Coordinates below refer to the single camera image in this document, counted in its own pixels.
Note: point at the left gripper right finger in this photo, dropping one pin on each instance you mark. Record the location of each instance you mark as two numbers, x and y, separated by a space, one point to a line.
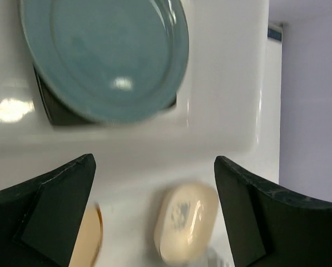
269 225

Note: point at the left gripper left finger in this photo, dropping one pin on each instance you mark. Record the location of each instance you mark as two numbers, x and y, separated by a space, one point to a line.
40 218

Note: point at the beige bird painted plate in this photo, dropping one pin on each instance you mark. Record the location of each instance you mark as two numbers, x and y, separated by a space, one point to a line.
89 239

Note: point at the cream panda square dish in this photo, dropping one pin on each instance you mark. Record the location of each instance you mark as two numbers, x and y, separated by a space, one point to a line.
185 223

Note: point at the teal round plate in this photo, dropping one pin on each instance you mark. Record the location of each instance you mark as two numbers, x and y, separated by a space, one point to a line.
109 61

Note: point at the white plastic bin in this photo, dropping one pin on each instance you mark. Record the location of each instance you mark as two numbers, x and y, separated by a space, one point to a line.
225 106

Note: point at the right blue table label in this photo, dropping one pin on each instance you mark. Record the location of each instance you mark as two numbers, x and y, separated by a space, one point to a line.
275 33

